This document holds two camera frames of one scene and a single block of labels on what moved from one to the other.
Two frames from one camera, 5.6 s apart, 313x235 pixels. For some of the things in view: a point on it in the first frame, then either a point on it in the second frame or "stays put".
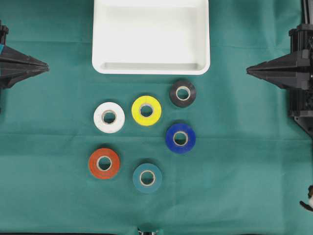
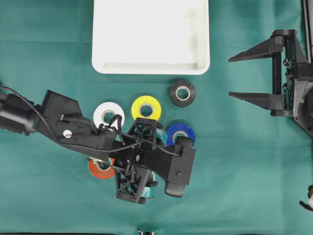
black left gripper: x=13 y=61 → x=130 y=152
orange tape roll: x=100 y=173 stays put
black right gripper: x=300 y=62 → x=297 y=80
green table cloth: x=82 y=153 stays put
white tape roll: x=101 y=110 stays put
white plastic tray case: x=151 y=36 stays put
